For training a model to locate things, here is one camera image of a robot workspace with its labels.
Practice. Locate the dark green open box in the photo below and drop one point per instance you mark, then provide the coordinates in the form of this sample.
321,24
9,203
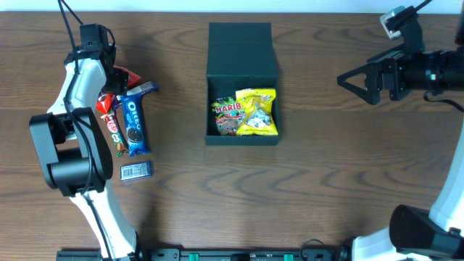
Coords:
240,56

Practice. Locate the KitKat bar red green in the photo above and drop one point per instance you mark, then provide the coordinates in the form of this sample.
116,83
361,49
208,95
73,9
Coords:
116,133

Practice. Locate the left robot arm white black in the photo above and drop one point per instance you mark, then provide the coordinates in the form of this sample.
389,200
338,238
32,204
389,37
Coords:
72,151

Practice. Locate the red Hacks candy bag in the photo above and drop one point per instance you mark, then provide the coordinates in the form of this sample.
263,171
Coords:
132,77

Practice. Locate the blue Oreo pack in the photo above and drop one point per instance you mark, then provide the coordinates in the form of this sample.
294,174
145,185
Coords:
134,124

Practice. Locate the small blue barcode packet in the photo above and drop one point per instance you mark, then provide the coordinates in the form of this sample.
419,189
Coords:
135,171

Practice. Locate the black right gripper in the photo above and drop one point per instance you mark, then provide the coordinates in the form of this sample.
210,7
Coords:
389,79

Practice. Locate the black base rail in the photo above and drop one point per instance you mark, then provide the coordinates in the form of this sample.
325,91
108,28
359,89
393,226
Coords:
314,253

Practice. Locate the yellow candy bag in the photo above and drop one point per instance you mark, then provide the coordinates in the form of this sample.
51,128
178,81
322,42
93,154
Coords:
257,104

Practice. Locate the Haribo gummy bag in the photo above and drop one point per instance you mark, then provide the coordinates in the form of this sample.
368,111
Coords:
229,115

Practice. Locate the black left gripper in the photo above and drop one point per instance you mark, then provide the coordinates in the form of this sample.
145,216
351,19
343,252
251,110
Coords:
120,85

